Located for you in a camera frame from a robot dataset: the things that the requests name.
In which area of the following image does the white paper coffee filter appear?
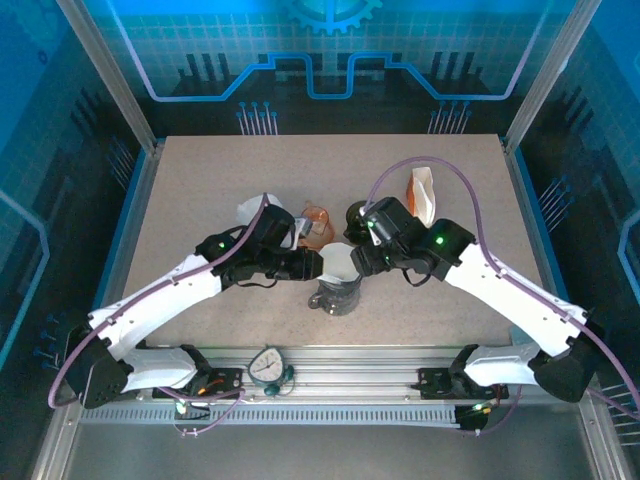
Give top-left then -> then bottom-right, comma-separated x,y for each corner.
318,242 -> 360,290
235,192 -> 286,226
412,168 -> 439,227

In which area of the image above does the orange glass coffee server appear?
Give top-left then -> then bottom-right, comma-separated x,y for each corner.
298,201 -> 337,251

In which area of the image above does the dark green coffee dripper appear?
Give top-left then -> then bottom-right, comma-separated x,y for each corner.
342,199 -> 374,246

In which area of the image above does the smoke grey coffee dripper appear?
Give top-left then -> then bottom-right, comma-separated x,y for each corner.
307,277 -> 362,317

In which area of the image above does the small green alarm clock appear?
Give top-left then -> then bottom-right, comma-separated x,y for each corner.
247,343 -> 297,400

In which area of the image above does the small black control module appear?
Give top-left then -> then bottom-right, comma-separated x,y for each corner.
453,402 -> 495,434
172,398 -> 212,422

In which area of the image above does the printed blue acrylic side panel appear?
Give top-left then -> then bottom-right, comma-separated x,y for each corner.
0,0 -> 151,374
519,0 -> 640,361

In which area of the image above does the printed blue acrylic back panel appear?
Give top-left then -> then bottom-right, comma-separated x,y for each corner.
82,0 -> 581,137

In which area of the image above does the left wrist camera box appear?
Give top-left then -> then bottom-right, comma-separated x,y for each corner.
255,203 -> 315,250

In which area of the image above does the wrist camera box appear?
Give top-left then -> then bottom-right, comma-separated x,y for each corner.
255,203 -> 315,250
360,196 -> 427,247

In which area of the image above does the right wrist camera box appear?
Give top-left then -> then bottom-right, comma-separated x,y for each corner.
360,196 -> 427,247

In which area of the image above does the purple camera cable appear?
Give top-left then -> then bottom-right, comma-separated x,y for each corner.
47,193 -> 247,437
365,156 -> 640,437

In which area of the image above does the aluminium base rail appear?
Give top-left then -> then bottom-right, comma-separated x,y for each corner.
139,344 -> 516,405

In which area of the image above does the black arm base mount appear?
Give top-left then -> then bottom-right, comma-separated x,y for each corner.
151,367 -> 247,401
417,366 -> 510,401

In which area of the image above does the grey slotted cable duct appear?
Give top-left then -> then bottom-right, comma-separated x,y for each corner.
79,403 -> 461,426

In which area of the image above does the aluminium frame post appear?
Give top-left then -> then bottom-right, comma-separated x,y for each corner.
53,0 -> 165,155
501,0 -> 605,155

